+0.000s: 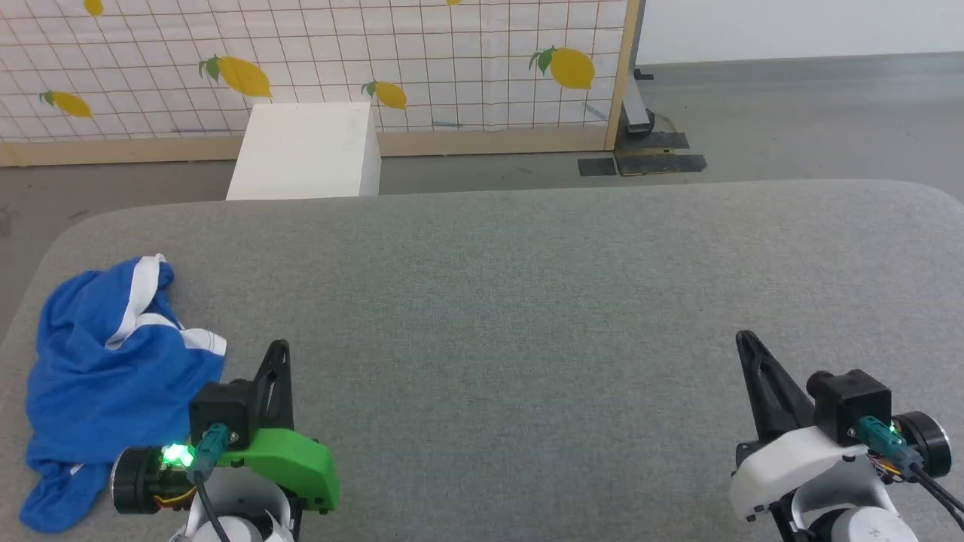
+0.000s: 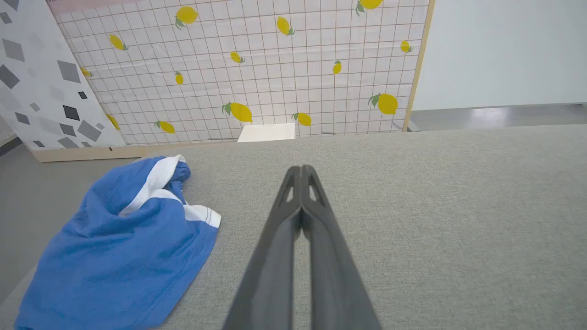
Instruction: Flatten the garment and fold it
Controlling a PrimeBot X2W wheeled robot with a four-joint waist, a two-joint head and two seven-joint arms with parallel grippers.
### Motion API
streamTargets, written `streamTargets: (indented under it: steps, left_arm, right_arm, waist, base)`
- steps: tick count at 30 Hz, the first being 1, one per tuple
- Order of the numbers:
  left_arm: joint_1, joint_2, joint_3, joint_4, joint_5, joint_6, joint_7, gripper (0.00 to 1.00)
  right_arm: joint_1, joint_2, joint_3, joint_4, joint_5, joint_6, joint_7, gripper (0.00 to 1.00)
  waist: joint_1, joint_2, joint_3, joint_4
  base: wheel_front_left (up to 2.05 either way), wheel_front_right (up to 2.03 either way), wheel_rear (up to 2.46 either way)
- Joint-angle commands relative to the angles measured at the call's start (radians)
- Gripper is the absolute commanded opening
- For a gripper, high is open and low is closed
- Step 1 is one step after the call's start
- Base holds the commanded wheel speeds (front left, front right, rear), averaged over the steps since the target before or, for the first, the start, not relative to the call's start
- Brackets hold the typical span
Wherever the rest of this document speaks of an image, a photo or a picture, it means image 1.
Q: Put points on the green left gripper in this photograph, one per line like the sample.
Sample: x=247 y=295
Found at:
x=290 y=461

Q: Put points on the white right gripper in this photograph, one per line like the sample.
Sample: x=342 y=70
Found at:
x=783 y=463

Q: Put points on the blue garment with white trim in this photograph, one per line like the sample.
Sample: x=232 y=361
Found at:
x=105 y=376

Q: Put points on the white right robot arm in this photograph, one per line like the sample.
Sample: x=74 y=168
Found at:
x=858 y=504

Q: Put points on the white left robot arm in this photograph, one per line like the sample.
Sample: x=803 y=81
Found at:
x=241 y=512

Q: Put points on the white box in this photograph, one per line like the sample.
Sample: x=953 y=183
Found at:
x=309 y=150

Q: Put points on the large black floor plate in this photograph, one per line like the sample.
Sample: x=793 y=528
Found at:
x=659 y=162

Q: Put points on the small black floor plate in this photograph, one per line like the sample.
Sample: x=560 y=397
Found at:
x=597 y=166

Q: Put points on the lemon print partition panel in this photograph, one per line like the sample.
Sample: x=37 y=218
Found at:
x=376 y=60

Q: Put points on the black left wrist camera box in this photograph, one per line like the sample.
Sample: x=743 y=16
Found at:
x=220 y=410

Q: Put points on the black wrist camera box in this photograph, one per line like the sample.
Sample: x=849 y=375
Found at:
x=855 y=399
x=220 y=410

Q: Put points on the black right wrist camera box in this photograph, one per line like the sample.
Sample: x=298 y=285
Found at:
x=855 y=399

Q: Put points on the grey metal stand post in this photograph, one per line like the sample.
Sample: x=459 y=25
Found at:
x=639 y=105

